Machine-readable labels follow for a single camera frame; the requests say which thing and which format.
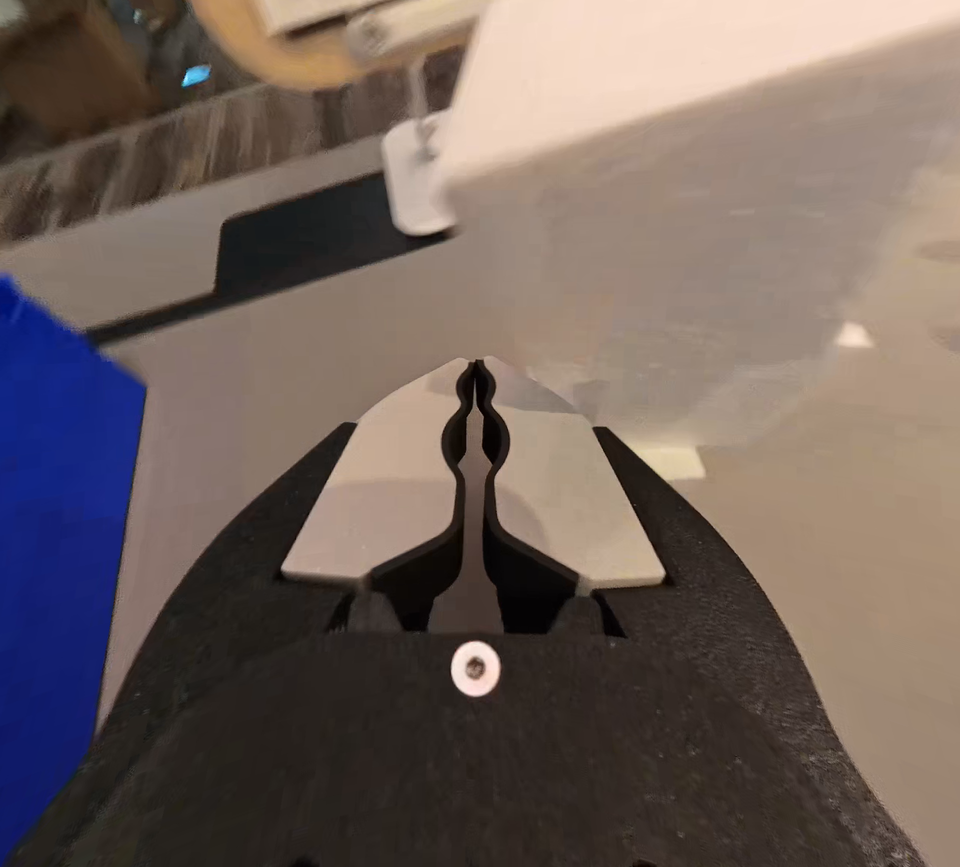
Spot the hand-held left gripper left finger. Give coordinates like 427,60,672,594
279,357,481,634

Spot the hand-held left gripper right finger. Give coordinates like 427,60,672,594
477,355,669,636

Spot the blue plastic bin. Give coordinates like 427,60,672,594
0,274,148,842

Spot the stack of cardboard boxes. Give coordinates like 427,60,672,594
0,0,162,141

